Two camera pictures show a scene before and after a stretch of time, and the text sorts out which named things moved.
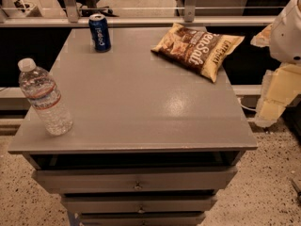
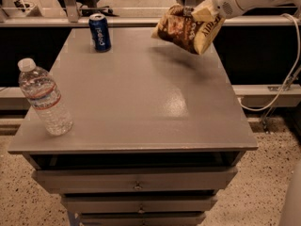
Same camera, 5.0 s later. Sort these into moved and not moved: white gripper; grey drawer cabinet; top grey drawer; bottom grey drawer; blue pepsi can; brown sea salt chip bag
Moved: brown sea salt chip bag; white gripper
Not moved: bottom grey drawer; grey drawer cabinet; top grey drawer; blue pepsi can
